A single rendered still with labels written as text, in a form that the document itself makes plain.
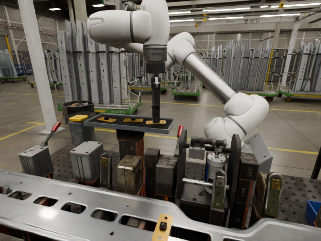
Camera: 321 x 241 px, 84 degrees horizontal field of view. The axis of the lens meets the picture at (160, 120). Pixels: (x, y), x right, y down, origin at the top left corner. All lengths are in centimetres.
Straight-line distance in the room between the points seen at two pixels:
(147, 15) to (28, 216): 70
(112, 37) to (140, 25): 11
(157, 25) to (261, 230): 67
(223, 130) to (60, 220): 83
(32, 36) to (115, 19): 343
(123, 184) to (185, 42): 91
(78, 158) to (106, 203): 19
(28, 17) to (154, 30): 355
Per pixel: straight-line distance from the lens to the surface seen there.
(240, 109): 109
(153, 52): 67
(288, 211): 118
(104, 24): 70
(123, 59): 685
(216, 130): 104
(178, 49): 120
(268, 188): 63
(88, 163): 68
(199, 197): 68
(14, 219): 69
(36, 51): 405
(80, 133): 90
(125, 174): 63
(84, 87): 505
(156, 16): 67
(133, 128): 71
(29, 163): 89
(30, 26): 409
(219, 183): 58
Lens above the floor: 141
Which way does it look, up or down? 19 degrees down
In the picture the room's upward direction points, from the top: straight up
